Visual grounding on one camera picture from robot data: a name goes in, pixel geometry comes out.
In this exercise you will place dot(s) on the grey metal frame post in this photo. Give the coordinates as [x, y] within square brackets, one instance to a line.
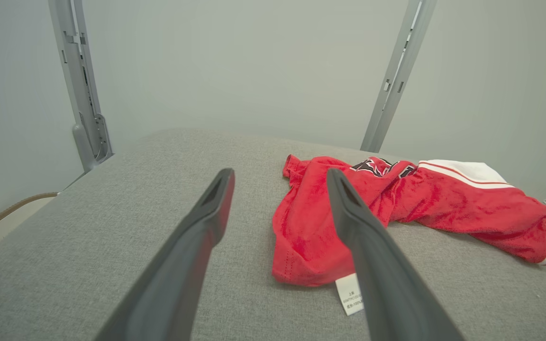
[396, 76]
[81, 94]

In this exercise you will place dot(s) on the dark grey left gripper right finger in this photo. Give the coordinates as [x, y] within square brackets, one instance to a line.
[386, 284]

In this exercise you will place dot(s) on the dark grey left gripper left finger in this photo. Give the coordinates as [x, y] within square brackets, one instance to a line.
[178, 265]

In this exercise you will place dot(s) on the red jersey with white sleeves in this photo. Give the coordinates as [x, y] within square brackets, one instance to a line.
[443, 203]

